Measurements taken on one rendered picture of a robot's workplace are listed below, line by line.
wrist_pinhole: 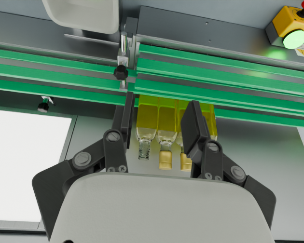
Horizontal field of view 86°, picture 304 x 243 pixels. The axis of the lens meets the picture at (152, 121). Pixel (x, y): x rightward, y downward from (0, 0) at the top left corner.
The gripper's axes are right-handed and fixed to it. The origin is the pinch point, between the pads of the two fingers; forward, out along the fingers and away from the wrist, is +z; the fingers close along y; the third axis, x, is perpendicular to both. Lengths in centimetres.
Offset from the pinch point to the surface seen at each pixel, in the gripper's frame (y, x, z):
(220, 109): 27.3, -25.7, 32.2
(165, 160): 6.9, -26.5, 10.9
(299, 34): 36, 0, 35
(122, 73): -5.5, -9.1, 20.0
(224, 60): 19.6, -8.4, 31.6
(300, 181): 64, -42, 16
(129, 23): -6.2, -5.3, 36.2
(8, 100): -48, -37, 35
